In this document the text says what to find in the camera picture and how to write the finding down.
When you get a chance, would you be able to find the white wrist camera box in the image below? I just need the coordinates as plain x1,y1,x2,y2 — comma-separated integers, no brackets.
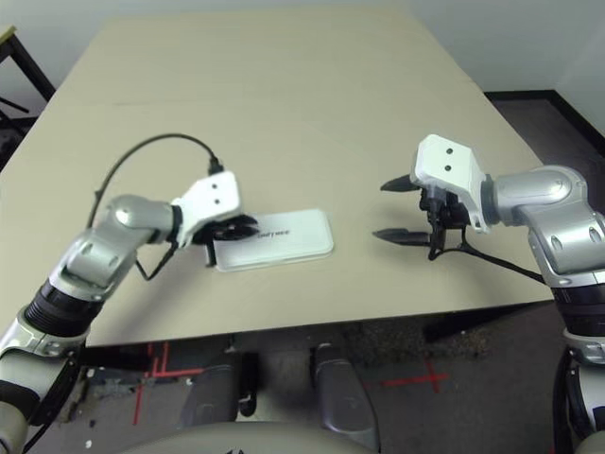
170,170,242,250
408,134,493,236

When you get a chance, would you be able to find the black left wrist camera cable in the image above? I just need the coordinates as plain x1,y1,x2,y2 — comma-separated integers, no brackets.
87,133,226,283

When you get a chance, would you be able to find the grey robot torso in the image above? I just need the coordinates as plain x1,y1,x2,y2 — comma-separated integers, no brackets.
174,420,379,454

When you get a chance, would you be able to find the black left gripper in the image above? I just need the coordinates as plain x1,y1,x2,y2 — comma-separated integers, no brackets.
198,214,261,269

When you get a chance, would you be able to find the grey left robot leg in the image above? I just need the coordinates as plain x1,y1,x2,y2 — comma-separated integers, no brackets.
181,352,259,427

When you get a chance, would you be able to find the grey right robot leg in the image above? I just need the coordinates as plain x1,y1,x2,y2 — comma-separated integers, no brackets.
309,342,382,450

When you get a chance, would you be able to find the black tripod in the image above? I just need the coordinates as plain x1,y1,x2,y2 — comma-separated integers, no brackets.
0,94,32,143

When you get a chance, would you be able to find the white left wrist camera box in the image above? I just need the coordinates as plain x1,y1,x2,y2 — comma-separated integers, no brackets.
170,170,242,250

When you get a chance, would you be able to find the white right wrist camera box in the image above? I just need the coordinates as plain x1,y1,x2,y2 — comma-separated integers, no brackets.
408,134,493,236

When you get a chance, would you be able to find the grey robot leg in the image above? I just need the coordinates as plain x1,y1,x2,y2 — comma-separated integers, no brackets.
309,342,382,450
181,352,259,427

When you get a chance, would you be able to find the white plastic pencil case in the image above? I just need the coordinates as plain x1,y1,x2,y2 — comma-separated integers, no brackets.
212,207,336,273

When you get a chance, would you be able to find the beige side table black frame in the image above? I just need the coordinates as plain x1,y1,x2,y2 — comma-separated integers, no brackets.
0,23,58,105

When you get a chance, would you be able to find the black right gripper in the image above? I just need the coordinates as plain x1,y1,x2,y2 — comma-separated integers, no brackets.
372,173,469,247

